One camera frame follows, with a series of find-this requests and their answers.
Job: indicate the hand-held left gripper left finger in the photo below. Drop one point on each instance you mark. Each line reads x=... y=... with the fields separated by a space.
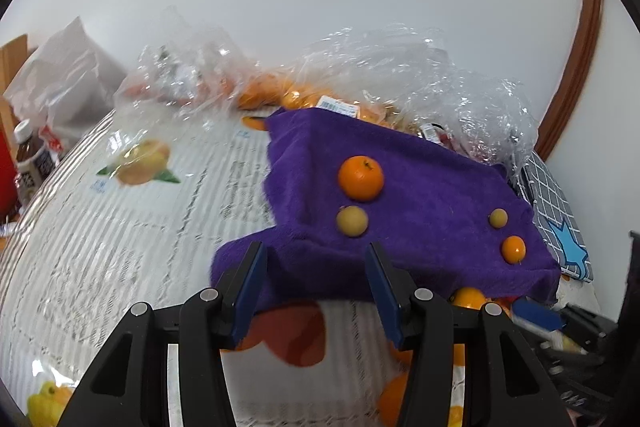
x=246 y=302

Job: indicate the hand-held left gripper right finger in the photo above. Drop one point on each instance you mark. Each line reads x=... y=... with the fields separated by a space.
x=389 y=307

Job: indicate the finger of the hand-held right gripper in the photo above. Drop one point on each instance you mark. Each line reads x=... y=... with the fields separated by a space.
x=535 y=313

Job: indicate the orange tangerine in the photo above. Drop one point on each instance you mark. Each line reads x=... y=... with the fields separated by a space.
x=513 y=249
x=361 y=178
x=469 y=298

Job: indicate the yellow-green round fruit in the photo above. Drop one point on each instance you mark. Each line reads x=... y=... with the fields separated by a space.
x=352 y=221
x=498 y=218

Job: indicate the purple towel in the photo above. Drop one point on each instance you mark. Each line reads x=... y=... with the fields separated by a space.
x=425 y=187

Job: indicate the checked cushion with blue star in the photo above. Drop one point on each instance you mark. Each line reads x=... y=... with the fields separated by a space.
x=545 y=192

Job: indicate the fruit print tablecloth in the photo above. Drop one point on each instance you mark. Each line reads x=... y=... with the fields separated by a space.
x=125 y=232

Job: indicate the crumpled clear plastic bag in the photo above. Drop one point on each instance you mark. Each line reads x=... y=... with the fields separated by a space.
x=450 y=82

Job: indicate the red snack packet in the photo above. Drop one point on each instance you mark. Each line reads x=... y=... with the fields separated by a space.
x=51 y=141

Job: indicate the dark drink bottle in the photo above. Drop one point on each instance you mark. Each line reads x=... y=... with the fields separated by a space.
x=32 y=162

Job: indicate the red paper bag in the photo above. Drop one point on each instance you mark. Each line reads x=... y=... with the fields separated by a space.
x=6 y=177

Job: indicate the white plastic bag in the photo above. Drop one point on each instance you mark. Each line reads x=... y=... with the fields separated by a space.
x=70 y=72

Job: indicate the wooden box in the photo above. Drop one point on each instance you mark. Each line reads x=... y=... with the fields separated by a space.
x=12 y=57

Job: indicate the brown wooden door frame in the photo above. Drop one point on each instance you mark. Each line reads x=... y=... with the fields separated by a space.
x=580 y=52

